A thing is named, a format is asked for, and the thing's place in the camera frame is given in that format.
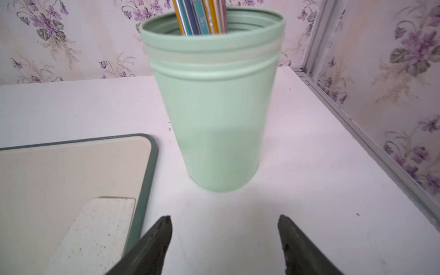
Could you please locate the aluminium mounting rail frame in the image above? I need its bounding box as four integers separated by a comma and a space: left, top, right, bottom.
296, 1, 440, 221

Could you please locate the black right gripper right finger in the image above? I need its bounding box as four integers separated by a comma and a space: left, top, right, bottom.
277, 215, 343, 275

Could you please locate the mint green pencil cup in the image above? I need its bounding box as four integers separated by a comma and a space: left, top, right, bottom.
140, 6, 286, 192

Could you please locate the white speckled cleaver knife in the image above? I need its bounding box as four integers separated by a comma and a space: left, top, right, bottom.
44, 198, 136, 275

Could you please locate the coloured pencils bundle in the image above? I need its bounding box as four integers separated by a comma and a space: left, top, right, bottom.
173, 0, 228, 36

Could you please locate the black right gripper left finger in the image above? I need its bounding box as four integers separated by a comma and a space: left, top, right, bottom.
107, 215, 173, 275

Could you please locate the beige green-rimmed cutting board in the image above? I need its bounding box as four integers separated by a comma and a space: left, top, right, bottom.
1, 134, 159, 275

